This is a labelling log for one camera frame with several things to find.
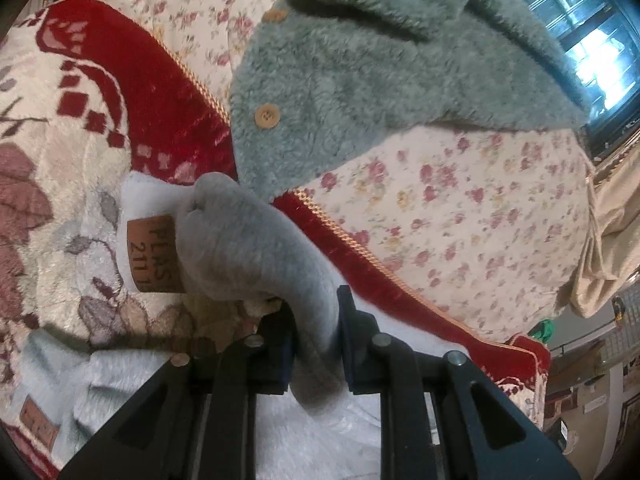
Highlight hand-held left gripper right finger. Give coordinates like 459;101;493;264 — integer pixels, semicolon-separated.
337;285;582;480

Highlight window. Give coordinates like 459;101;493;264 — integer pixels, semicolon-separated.
490;0;640;157

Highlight floral bed sheet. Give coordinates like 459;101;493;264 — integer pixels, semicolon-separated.
114;0;597;347

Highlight red and cream printed blanket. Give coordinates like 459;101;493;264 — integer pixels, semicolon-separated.
0;0;552;480

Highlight beige curtain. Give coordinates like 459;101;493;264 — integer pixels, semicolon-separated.
569;130;640;319

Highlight wooden cabinet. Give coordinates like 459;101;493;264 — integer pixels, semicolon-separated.
542;300;640;457

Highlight green fuzzy jacket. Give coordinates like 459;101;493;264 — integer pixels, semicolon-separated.
227;0;601;197

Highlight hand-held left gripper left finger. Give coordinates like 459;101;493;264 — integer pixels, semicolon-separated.
59;310;297;480

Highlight small green object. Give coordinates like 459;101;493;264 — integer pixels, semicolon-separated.
532;320;557;347

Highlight light grey fleece pants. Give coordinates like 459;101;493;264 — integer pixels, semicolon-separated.
15;171;481;480

